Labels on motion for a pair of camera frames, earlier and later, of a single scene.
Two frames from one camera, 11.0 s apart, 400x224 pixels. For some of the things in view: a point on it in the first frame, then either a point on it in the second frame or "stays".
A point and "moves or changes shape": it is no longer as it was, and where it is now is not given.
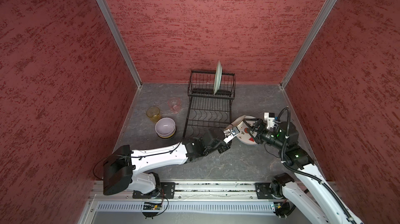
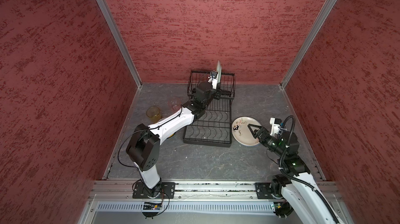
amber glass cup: [154, 113] stays
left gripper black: [224, 147] -> [217, 92]
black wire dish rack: [210, 94] stays
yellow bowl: [167, 136] stays
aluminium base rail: [190, 191] stays
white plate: [247, 128] moves or changes shape
